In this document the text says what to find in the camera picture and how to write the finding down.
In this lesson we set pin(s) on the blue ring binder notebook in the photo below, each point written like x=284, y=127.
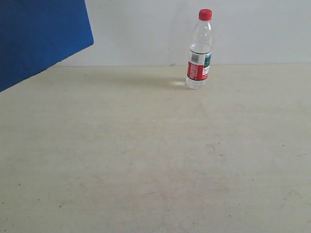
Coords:
x=37, y=34

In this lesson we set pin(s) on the clear plastic water bottle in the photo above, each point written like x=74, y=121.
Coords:
x=200, y=51

